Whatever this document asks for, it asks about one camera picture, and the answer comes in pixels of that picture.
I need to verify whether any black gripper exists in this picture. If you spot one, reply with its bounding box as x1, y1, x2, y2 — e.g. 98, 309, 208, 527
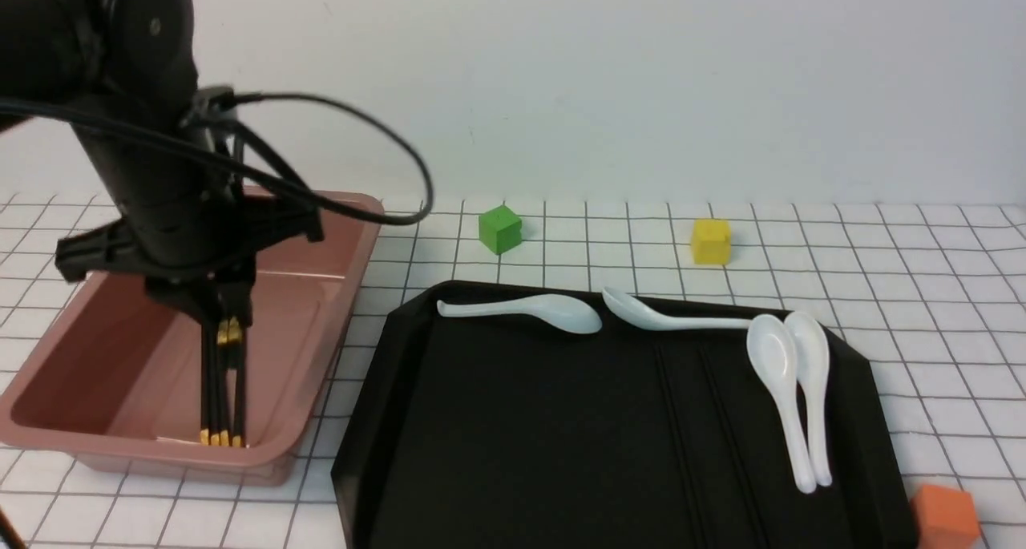
55, 188, 324, 345

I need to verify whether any black chopstick yellow tip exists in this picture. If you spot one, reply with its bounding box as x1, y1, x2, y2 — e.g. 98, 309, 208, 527
228, 317, 246, 435
212, 321, 228, 432

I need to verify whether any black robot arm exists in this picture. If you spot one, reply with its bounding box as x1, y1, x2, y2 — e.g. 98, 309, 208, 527
2, 0, 323, 336

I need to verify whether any black chopstick in bin left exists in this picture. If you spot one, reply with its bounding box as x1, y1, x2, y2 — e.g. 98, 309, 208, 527
199, 344, 210, 446

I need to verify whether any black chopstick in bin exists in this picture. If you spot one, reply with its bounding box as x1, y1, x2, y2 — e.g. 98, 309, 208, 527
232, 342, 247, 448
199, 344, 210, 446
209, 356, 231, 447

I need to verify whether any black chopstick in bin right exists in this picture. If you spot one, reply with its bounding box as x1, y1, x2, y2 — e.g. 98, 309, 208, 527
232, 342, 247, 448

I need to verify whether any black chopstick in bin middle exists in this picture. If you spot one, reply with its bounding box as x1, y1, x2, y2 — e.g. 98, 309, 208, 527
209, 356, 231, 447

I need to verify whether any pink plastic bin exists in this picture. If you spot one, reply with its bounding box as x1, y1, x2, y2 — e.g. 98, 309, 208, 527
1, 213, 380, 486

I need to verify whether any black plastic tray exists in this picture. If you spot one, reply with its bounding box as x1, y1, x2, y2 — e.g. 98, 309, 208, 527
331, 281, 919, 548

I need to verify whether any green cube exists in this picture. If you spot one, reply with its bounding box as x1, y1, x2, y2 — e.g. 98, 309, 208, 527
478, 204, 523, 256

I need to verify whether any white spoon left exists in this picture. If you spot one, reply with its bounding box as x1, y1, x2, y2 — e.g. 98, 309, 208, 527
436, 293, 604, 336

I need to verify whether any white spoon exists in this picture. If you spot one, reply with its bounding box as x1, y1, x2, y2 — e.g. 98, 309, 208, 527
784, 311, 833, 487
602, 289, 752, 331
436, 293, 604, 336
746, 314, 818, 495

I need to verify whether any white spoon top middle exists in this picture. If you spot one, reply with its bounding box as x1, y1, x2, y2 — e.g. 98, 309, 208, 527
602, 289, 752, 331

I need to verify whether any black chopstick on tray middle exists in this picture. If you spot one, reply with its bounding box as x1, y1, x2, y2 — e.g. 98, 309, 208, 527
653, 345, 709, 548

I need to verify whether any black chopstick on tray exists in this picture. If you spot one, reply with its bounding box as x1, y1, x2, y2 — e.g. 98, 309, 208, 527
699, 345, 772, 548
653, 345, 709, 548

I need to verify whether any yellow cube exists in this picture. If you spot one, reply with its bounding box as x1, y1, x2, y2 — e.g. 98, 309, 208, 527
690, 218, 732, 265

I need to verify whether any white spoon right inner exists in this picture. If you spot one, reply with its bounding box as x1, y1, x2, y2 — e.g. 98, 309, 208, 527
746, 314, 818, 495

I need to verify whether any white spoon right outer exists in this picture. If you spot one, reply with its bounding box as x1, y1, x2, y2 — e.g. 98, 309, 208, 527
784, 311, 833, 487

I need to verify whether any black chopstick on tray right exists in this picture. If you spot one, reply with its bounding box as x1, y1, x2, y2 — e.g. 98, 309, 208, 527
699, 345, 772, 548

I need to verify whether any orange cube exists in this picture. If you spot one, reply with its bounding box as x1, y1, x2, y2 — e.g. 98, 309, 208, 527
911, 484, 982, 548

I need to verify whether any black cable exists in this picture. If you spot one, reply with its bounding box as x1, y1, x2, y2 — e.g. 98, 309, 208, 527
0, 91, 435, 228

